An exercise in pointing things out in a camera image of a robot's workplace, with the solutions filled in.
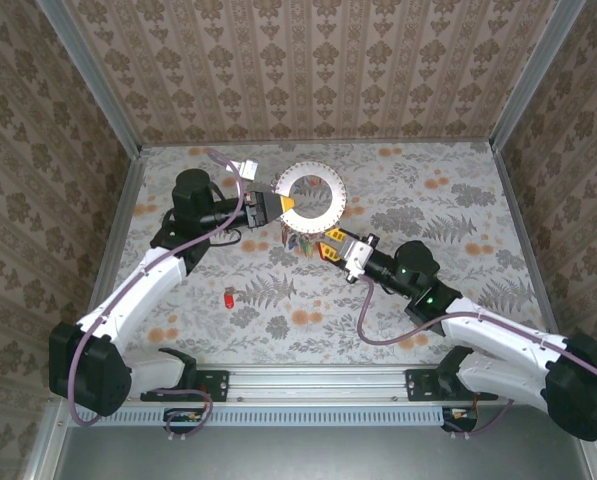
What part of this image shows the aluminium mounting rail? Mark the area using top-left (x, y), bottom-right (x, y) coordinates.
top-left (127, 364), bottom-right (549, 405)

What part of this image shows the black electronics box with wires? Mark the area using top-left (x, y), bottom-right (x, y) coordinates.
top-left (163, 407), bottom-right (205, 435)
top-left (440, 405), bottom-right (480, 434)

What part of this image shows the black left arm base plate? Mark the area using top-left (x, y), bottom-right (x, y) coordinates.
top-left (140, 368), bottom-right (231, 403)

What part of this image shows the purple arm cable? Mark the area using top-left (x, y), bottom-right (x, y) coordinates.
top-left (69, 148), bottom-right (245, 444)
top-left (356, 277), bottom-right (597, 441)

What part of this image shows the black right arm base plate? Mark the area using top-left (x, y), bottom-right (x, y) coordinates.
top-left (405, 368), bottom-right (499, 403)

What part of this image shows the aluminium frame post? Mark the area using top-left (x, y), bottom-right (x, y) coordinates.
top-left (488, 0), bottom-right (588, 154)
top-left (33, 0), bottom-right (145, 157)

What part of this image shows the grey slotted cable duct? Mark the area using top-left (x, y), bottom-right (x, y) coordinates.
top-left (97, 405), bottom-right (447, 428)

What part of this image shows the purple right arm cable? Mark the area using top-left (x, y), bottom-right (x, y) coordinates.
top-left (356, 277), bottom-right (597, 441)

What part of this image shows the aluminium side rail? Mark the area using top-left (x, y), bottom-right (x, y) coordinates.
top-left (77, 147), bottom-right (150, 331)
top-left (491, 144), bottom-right (579, 341)

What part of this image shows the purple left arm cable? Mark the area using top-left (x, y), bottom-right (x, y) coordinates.
top-left (69, 148), bottom-right (245, 444)

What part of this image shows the silver keyring disc with rings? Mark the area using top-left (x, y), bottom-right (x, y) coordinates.
top-left (271, 162), bottom-right (349, 235)

